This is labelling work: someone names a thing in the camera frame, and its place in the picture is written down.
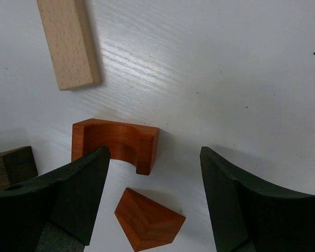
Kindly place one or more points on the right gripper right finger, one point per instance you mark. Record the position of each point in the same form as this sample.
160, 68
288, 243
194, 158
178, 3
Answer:
248, 213

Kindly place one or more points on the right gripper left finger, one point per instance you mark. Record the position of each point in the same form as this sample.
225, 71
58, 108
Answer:
56, 211

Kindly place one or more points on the long light wood block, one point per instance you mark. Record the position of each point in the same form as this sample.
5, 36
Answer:
70, 43

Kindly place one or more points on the orange arch block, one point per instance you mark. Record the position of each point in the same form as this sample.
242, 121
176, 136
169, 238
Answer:
132, 143

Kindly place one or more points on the orange triangular roof block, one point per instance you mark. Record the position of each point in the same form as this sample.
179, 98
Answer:
146, 223

